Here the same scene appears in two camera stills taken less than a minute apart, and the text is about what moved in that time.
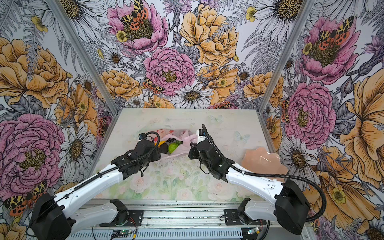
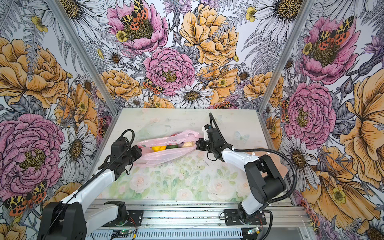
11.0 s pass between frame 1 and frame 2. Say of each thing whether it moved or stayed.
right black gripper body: moved
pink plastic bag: moved
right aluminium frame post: stayed
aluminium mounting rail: stayed
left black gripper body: moved
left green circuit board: stayed
